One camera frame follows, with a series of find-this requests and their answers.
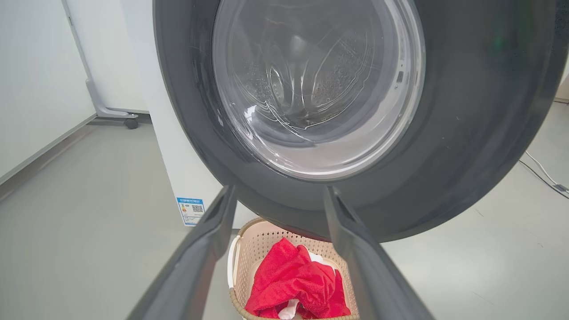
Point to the white partition panel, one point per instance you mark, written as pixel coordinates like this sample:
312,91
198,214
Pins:
111,53

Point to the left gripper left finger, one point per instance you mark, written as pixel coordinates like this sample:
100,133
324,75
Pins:
195,266

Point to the red garment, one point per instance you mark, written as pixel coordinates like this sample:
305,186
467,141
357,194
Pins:
289,275

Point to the grey metal stand leg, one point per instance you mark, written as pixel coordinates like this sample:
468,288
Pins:
95,100

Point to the blue energy label sticker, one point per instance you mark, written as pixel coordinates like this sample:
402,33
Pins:
191,211

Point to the white garment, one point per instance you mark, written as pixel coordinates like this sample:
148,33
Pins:
289,310

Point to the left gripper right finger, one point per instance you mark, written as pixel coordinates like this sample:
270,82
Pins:
373,275

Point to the white front-load washing machine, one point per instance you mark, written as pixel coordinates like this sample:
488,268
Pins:
178,146

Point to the dark round washing machine door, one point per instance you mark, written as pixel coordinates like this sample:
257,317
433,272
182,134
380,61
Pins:
466,133

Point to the black caster wheel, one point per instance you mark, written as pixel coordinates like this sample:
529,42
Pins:
131,123

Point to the cream perforated laundry basket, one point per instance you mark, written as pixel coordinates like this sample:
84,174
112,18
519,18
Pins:
249,253

